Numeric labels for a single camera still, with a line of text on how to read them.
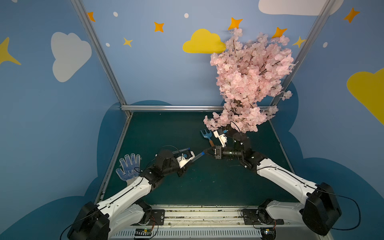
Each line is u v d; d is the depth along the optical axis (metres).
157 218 0.74
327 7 0.69
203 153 0.73
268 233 0.73
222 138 0.70
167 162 0.62
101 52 0.84
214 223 0.73
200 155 0.74
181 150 1.01
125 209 0.47
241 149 0.61
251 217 0.74
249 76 0.70
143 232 0.73
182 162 0.68
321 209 0.41
